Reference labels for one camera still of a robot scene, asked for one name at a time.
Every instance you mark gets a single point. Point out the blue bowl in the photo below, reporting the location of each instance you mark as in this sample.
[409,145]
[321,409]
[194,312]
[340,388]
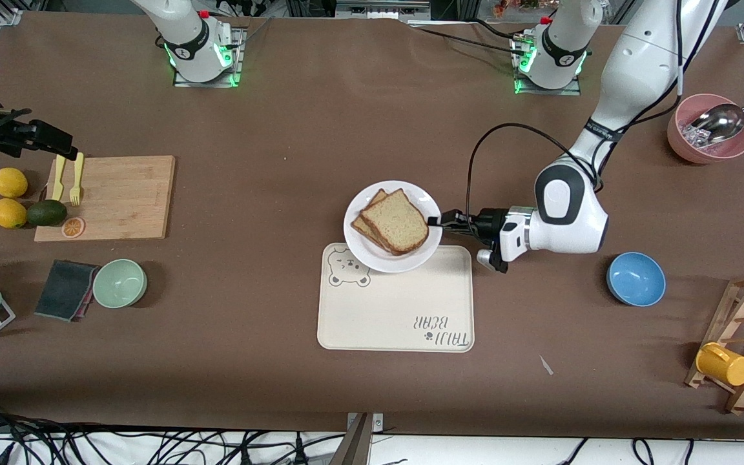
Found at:
[636,279]

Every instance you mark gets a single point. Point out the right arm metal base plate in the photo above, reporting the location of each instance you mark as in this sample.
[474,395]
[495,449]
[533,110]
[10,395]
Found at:
[237,64]

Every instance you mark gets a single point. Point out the yellow plastic fork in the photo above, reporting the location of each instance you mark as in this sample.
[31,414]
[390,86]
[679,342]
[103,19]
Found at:
[77,184]

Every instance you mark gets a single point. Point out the metal scoop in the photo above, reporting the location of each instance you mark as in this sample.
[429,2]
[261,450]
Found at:
[721,123]

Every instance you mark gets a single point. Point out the orange fruit slice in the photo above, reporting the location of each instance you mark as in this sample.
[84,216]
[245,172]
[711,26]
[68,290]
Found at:
[73,227]

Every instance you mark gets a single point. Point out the wooden cutting board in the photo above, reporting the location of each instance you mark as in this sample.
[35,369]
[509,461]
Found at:
[110,200]

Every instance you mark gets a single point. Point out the dark grey sponge cloth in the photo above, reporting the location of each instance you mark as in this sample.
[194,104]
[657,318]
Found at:
[65,289]

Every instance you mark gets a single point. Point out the pale green bowl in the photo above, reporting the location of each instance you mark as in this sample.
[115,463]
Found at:
[119,283]

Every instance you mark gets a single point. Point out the yellow lemon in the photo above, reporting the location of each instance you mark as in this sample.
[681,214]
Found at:
[8,213]
[10,182]

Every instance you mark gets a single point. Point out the yellow cup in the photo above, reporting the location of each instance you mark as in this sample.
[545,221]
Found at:
[724,365]

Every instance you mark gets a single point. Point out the brown bread slice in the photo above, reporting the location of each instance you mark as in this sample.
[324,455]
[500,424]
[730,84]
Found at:
[398,223]
[360,226]

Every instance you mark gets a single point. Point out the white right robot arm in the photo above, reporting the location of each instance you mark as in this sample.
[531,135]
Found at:
[186,39]

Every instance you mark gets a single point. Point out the grey metal camera bracket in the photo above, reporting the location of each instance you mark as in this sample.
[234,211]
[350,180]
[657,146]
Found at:
[360,445]

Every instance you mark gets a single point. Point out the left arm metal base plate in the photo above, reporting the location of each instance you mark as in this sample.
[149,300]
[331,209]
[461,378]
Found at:
[572,90]

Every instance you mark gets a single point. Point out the dark green avocado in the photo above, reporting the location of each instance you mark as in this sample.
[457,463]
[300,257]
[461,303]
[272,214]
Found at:
[47,213]

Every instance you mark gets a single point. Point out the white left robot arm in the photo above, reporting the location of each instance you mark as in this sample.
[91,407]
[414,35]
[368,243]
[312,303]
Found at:
[643,64]

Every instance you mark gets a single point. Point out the white round plate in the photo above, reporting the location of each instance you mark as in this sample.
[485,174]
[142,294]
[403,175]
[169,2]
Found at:
[356,245]

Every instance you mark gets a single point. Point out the aluminium frame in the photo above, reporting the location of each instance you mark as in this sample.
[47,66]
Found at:
[378,8]

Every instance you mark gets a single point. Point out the clear plastic ice cubes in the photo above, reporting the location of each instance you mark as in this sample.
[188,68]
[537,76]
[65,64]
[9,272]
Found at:
[695,137]

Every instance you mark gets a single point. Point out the yellow plastic knife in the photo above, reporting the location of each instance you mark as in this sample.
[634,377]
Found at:
[58,177]

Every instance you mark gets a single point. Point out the beige bear print tray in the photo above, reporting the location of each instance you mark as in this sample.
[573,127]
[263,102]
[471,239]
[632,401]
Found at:
[398,310]

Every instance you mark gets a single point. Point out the pink bowl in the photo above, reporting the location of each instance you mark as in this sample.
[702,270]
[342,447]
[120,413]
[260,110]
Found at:
[679,145]

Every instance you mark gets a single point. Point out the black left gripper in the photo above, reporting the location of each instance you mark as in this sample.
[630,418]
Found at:
[490,224]

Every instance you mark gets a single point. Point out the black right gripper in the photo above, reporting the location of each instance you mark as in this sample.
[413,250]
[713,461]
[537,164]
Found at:
[15,138]

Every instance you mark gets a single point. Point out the small grey tape scrap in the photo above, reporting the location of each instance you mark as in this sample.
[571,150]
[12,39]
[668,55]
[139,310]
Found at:
[546,365]

